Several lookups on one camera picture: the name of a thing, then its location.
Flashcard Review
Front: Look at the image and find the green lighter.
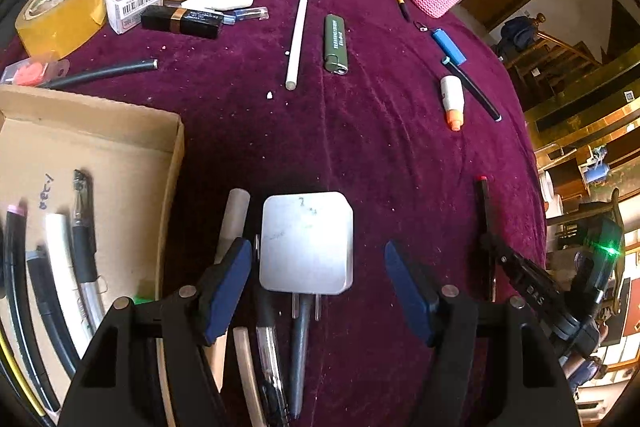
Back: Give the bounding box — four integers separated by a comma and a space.
322, 13, 349, 76

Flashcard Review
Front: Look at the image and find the white orange-tipped correction pen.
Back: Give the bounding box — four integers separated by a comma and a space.
440, 75, 466, 132

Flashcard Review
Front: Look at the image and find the blue white ornament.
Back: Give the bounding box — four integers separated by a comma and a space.
582, 162, 611, 185

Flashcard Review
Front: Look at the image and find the black grip gel pen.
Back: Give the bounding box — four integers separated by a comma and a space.
71, 169, 108, 338

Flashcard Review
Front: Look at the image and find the shallow cardboard box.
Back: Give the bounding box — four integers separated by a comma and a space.
0, 84, 185, 427

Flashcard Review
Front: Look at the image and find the white barcode box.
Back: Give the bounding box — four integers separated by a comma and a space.
104, 0, 165, 35

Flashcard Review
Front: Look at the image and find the slim black pen red tip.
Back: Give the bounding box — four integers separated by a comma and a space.
475, 175, 498, 303

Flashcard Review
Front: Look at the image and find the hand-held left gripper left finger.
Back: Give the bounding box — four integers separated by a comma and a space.
57, 237, 253, 427

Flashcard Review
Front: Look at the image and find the dark jacket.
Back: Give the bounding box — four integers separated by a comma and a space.
492, 16, 538, 60

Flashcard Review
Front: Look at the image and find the yellow packing tape roll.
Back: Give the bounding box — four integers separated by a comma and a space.
14, 0, 115, 60

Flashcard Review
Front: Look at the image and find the blue lighter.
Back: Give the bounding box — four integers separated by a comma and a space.
431, 28, 467, 65

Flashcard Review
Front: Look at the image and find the grey pen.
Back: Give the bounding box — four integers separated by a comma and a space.
289, 292, 312, 418

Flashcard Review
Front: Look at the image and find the wooden staircase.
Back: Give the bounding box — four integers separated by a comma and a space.
505, 12, 608, 108

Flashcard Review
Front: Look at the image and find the black cable piece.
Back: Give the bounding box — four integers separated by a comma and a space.
37, 58, 160, 90

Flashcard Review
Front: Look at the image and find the white stylus pencil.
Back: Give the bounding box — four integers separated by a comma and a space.
285, 0, 309, 92

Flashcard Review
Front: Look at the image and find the person's right hand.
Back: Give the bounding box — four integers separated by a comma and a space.
562, 327, 608, 390

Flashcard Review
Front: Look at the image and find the white charger plug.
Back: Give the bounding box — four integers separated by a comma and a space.
259, 192, 355, 323

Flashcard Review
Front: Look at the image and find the patterned rug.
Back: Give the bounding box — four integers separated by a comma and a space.
595, 277, 640, 408

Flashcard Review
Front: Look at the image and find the black lipstick tube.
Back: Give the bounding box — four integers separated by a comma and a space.
140, 5, 225, 40

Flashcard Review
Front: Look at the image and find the small clear plastic packet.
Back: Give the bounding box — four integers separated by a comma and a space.
0, 59, 71, 88

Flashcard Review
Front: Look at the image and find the black marker grey cap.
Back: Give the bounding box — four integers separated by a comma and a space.
25, 248, 83, 375

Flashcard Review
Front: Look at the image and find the thin black pen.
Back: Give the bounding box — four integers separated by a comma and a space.
441, 57, 502, 122

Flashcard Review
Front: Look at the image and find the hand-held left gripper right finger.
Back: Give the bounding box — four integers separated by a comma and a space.
384, 240, 582, 427

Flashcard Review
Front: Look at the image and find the clear pen refill tube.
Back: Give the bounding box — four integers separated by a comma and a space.
202, 7, 269, 25

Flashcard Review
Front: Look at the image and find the glossy wooden ledge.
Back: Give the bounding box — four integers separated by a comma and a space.
522, 89, 640, 152

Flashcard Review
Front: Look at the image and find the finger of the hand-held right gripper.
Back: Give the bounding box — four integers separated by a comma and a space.
479, 233, 552, 304

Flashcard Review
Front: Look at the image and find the purple velvet tablecloth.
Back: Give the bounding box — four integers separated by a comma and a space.
0, 0, 548, 427

